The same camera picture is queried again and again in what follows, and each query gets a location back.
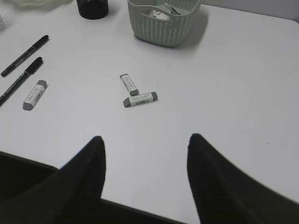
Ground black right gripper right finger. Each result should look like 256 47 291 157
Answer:
187 133 299 224

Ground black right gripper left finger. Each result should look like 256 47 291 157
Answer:
0 136 106 224

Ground grey white eraser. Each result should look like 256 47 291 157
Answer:
123 92 158 108
120 74 139 96
22 80 47 111

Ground black marker pen blue label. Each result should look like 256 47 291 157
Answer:
0 57 43 106

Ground white waste paper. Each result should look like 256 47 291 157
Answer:
152 3 181 20

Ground clear water bottle green label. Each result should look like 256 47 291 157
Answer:
0 15 5 31

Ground pale green plastic basket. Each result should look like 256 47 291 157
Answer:
127 0 201 47

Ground black mesh pen holder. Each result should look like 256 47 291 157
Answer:
77 0 109 20

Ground pale green wavy glass plate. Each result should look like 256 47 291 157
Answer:
12 0 73 10

